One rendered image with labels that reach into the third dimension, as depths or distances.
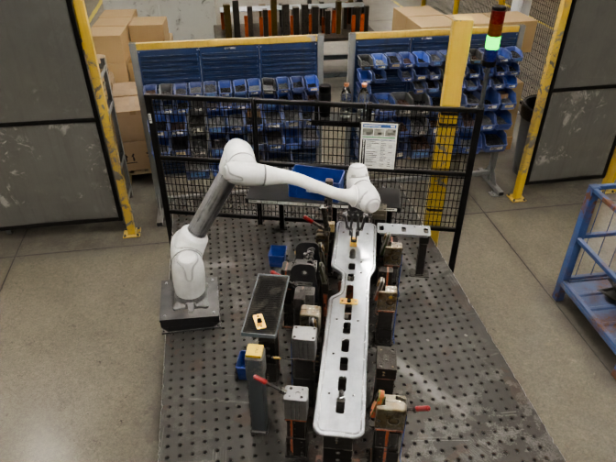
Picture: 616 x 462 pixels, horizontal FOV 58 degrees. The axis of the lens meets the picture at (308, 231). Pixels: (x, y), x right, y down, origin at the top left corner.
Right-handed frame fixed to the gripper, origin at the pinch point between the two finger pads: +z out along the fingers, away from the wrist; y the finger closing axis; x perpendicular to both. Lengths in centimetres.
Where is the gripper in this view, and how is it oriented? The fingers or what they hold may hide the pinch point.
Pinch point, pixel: (354, 235)
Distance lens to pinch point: 292.0
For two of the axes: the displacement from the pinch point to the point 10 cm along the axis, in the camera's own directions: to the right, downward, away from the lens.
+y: 9.9, 0.7, -1.0
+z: 0.0, 8.2, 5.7
